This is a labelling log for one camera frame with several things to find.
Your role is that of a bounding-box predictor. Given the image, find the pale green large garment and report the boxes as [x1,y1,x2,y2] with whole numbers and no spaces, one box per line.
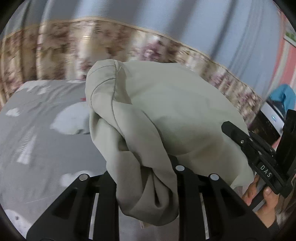
[85,59,254,226]

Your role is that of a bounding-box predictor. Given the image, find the person's right hand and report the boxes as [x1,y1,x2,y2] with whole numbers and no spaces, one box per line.
[241,174,292,229]

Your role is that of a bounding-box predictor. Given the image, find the dark cabinet with white top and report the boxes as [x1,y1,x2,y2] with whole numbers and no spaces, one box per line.
[248,98,286,146]

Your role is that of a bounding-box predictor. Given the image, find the blue cloth on cabinet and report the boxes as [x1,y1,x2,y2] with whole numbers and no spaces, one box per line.
[269,84,295,111]

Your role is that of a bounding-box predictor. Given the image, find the grey patterned bed sheet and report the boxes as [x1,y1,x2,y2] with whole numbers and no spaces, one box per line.
[0,79,255,241]

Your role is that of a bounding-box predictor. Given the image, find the floral and blue curtain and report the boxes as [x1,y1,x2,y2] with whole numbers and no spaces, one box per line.
[0,0,287,126]

